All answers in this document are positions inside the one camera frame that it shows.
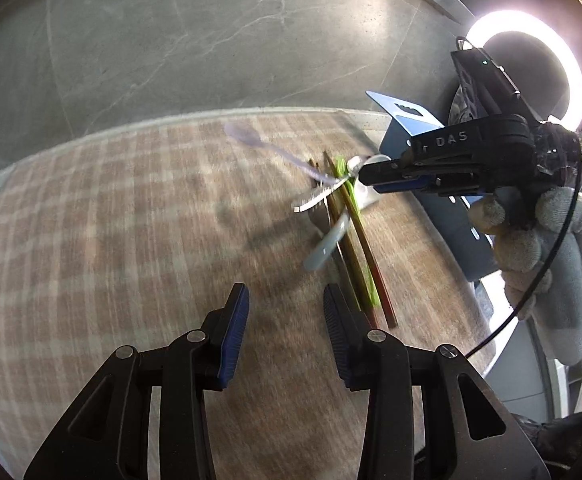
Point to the blue plastic utensil basket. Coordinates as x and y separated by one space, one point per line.
396 135

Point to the clear plastic spoon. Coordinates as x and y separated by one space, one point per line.
243 135

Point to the metal fork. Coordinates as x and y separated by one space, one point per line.
321 222

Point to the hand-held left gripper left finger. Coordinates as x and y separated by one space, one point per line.
236 330

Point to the white plastic spoon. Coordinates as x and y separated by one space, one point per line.
357 164

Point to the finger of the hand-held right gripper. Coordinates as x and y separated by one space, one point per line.
401 187
376 172

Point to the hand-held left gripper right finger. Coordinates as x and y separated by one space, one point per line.
336 330

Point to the plaid tablecloth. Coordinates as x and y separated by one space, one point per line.
121 210

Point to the wooden chopstick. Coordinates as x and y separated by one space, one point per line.
378 285
356 275

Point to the person's right hand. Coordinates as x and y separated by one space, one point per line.
566 270

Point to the green plastic chopstick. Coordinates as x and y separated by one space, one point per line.
366 280

